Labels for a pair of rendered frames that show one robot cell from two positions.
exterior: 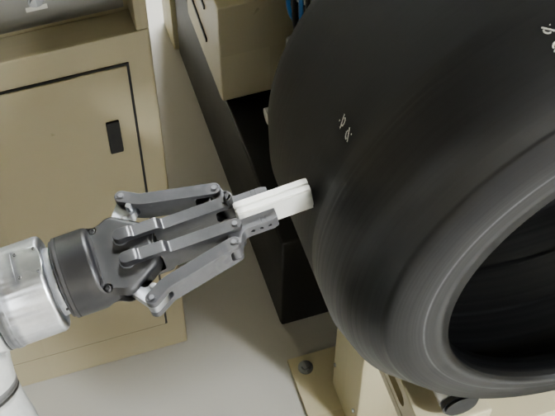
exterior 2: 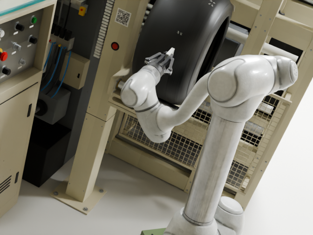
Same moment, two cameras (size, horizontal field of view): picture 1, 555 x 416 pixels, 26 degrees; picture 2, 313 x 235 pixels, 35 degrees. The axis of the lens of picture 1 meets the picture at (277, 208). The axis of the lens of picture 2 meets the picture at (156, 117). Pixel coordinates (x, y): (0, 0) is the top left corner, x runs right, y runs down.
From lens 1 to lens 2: 1.80 m
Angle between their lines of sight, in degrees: 49
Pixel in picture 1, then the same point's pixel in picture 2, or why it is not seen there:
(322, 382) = (63, 195)
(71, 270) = (158, 67)
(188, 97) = not seen: outside the picture
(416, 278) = (201, 55)
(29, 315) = (158, 76)
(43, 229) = (6, 152)
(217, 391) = (37, 210)
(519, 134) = (213, 20)
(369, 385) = (91, 176)
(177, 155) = not seen: outside the picture
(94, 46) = (34, 76)
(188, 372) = (25, 210)
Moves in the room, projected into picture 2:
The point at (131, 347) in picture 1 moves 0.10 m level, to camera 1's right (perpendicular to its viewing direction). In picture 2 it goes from (6, 209) to (21, 202)
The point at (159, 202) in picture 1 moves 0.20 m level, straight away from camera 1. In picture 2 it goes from (153, 57) to (116, 37)
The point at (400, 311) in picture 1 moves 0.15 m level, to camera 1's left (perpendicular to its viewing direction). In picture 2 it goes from (197, 65) to (178, 72)
